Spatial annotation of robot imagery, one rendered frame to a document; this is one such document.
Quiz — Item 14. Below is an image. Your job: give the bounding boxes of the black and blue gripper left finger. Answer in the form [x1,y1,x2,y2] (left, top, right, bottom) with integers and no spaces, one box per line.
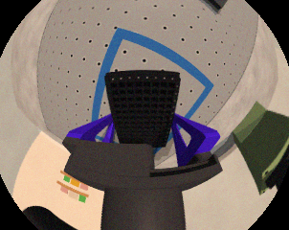
[66,114,115,143]

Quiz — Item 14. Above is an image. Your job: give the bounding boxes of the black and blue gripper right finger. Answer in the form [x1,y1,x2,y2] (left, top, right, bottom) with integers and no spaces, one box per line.
[171,113,220,167]

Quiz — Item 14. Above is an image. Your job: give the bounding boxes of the blue taped rectangle outline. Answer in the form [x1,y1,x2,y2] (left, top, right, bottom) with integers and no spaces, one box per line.
[91,28,213,122]

